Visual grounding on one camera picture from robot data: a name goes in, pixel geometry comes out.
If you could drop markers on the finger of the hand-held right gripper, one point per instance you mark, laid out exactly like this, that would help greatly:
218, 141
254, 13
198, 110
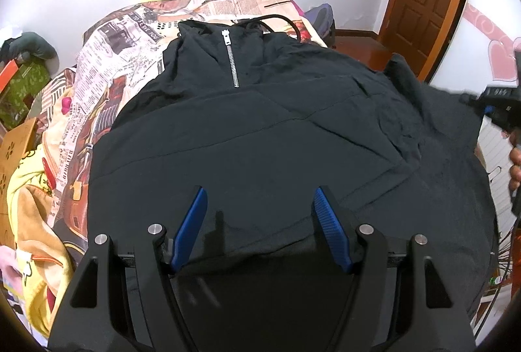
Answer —
472, 100

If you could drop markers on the grey plush toy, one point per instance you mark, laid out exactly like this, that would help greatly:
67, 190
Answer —
30, 43

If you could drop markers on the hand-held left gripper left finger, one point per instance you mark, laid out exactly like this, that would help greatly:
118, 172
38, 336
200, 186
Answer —
190, 222

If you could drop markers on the newspaper print blanket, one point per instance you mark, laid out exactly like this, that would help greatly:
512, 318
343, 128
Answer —
122, 35

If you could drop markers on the yellow cartoon blanket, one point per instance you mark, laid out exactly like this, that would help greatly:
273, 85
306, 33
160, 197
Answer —
32, 213

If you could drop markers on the person's right hand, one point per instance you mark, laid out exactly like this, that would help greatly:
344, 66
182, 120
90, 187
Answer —
515, 169

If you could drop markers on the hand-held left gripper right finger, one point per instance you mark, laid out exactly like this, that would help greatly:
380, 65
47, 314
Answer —
330, 222

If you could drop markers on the brown cardboard box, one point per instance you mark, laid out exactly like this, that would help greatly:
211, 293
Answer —
16, 144

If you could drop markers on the green and orange box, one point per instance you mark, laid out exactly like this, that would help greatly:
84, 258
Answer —
22, 85

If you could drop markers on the dark purple backpack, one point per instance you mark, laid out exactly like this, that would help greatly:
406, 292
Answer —
321, 20

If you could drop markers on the white striped cloth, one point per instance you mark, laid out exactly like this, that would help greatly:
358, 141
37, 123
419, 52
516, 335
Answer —
494, 157

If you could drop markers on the black zip jacket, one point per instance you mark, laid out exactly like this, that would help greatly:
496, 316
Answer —
260, 132

